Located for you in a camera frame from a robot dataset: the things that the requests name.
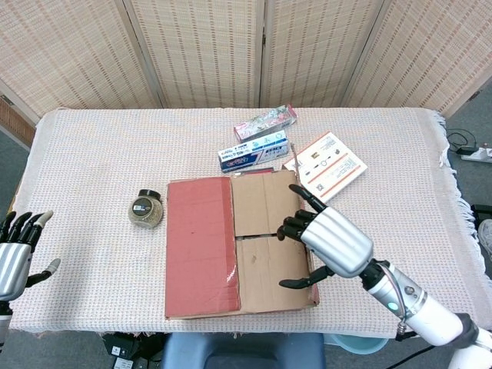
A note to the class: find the white woven tablecloth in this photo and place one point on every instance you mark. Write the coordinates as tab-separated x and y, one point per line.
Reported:
96	153

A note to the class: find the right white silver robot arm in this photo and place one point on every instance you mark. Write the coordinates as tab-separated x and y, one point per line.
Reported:
426	307

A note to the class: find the flat white orange product box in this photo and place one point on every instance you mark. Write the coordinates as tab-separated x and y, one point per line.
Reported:
330	165

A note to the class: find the white power strip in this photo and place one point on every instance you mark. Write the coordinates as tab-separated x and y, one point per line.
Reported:
478	154

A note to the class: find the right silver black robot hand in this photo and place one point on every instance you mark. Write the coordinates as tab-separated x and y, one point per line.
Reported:
338	242

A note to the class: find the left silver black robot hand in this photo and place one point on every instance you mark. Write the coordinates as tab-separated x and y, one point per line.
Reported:
13	261

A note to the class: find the red cardboard shipping box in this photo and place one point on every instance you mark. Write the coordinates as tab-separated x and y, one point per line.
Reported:
200	246

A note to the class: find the glass jar with black lid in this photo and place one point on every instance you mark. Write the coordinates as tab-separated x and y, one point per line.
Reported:
145	211

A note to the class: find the black floor device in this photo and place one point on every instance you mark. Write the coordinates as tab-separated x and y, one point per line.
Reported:
482	212

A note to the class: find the woven folding screen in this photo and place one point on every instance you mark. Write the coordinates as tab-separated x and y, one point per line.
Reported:
200	50

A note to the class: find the light blue bucket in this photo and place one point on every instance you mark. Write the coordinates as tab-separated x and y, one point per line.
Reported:
357	343

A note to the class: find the white shoe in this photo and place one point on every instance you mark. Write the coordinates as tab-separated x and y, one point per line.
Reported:
486	234

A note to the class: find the blue white toothpaste box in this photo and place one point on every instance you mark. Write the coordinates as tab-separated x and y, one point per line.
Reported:
253	153

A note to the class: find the pink floral carton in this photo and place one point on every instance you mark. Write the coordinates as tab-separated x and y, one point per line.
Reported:
265	121

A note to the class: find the blue chair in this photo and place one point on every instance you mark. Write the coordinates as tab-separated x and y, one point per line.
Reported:
242	351

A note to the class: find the black equipment under table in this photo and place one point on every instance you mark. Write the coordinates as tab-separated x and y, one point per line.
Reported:
130	351

